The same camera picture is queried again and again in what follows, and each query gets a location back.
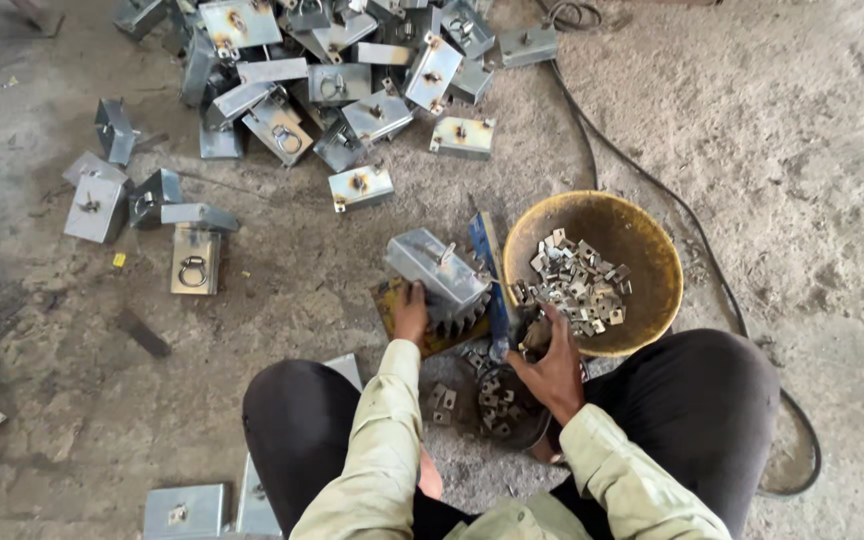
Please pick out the person's right leg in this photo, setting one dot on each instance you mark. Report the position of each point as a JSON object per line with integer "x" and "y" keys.
{"x": 687, "y": 397}

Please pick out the blue metal bar tool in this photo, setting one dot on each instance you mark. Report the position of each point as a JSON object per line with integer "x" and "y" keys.
{"x": 489, "y": 270}

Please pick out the yellow round bowl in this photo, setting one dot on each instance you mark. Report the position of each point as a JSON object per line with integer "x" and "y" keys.
{"x": 627, "y": 217}

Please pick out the loose brackets on floor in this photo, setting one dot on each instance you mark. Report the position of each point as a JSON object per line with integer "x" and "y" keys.
{"x": 441, "y": 401}

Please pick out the scattered group of metal boxes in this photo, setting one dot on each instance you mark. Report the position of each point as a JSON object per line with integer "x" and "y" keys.
{"x": 151, "y": 210}

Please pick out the small brackets in dark pan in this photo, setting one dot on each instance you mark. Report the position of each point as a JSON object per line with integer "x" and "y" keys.
{"x": 496, "y": 405}

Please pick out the dark round pan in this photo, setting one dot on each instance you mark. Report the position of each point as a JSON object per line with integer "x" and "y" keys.
{"x": 533, "y": 427}

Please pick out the dark flat metal strip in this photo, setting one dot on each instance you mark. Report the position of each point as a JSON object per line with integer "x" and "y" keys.
{"x": 143, "y": 332}

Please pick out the person's right hand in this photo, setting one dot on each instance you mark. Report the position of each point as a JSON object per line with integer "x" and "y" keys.
{"x": 556, "y": 375}

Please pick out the grey metal box with latch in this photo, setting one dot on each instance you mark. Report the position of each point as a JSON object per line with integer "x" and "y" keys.
{"x": 183, "y": 511}
{"x": 253, "y": 506}

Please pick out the person's pale green shirt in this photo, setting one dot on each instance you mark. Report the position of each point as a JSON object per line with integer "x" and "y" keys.
{"x": 522, "y": 521}

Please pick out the heap of grey metal boxes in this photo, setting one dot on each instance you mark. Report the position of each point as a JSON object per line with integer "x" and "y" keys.
{"x": 312, "y": 67}

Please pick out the pile of small metal brackets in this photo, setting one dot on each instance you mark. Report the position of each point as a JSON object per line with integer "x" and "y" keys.
{"x": 578, "y": 283}

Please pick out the person's leg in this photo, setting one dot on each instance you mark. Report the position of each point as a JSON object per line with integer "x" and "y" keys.
{"x": 687, "y": 397}
{"x": 297, "y": 427}

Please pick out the dark toothed gear wheel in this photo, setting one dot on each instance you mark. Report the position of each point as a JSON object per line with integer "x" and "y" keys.
{"x": 458, "y": 321}

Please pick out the grey metal lock box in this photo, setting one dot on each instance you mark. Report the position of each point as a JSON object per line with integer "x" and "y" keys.
{"x": 436, "y": 270}

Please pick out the worn yellow base plate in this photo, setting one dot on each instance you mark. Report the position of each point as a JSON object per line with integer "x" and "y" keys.
{"x": 396, "y": 300}

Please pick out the person's left fingers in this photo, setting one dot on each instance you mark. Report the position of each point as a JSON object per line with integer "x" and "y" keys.
{"x": 412, "y": 291}

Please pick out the small yellow scrap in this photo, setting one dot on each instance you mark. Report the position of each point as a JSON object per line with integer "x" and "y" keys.
{"x": 118, "y": 259}

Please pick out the person's left leg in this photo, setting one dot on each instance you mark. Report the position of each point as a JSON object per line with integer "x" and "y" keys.
{"x": 297, "y": 427}

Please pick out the grey metal box with knob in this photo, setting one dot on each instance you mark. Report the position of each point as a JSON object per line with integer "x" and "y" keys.
{"x": 528, "y": 46}

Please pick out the grey box with scorch marks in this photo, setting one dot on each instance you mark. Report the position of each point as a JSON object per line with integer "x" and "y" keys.
{"x": 462, "y": 137}
{"x": 361, "y": 187}

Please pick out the person's left hand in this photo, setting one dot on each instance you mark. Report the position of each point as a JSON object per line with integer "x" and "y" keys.
{"x": 409, "y": 319}

